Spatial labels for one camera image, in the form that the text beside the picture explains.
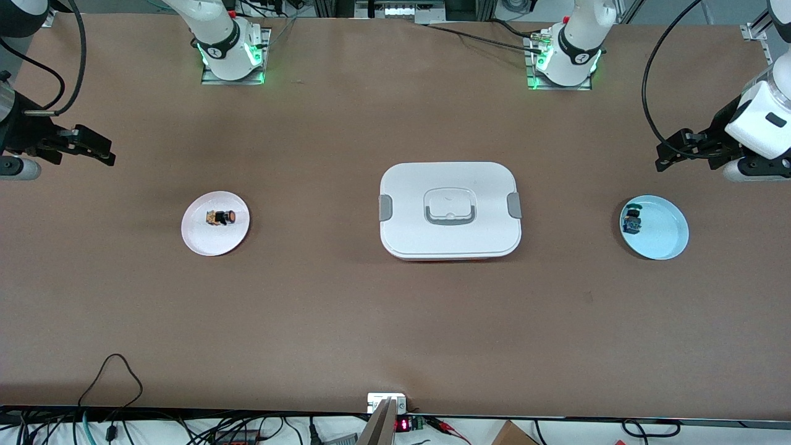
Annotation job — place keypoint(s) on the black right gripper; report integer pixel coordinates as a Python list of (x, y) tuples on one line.
[(25, 133)]

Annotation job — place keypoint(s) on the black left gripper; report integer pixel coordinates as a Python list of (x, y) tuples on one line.
[(720, 131)]

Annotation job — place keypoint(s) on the orange push-button switch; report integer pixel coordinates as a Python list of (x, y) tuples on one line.
[(222, 217)]

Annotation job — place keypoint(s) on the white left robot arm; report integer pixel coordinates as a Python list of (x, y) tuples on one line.
[(578, 43)]

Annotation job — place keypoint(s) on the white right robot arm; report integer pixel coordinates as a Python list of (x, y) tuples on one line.
[(219, 37)]

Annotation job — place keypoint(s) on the light blue round plate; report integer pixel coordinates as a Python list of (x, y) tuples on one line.
[(664, 232)]

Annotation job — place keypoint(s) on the pale pink round plate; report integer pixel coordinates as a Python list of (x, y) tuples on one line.
[(210, 238)]

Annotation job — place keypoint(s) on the brown cardboard box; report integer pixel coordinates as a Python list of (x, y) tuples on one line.
[(511, 436)]

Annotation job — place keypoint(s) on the white power socket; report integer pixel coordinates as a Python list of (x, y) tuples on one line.
[(380, 400)]

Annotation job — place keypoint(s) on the red digit display module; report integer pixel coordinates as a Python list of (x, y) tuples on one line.
[(405, 424)]

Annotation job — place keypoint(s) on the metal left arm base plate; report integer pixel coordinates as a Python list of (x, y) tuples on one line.
[(559, 88)]

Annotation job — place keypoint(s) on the aluminium frame post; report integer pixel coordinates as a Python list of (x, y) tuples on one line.
[(757, 34)]

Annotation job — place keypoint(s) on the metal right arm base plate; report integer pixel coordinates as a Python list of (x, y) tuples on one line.
[(235, 81)]

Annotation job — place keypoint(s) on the aluminium frame beam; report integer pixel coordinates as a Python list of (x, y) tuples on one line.
[(401, 9)]

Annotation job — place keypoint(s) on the grey slanted post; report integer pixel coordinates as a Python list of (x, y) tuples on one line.
[(378, 429)]

